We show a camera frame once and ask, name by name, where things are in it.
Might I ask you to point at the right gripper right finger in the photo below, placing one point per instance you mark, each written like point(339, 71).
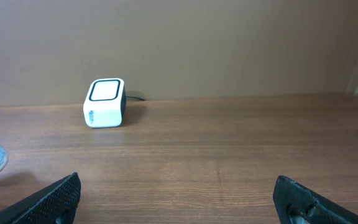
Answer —
point(295, 203)

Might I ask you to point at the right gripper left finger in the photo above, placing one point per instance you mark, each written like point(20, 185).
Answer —
point(55, 204)

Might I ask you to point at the white barcode scanner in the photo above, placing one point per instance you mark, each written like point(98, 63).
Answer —
point(105, 103)

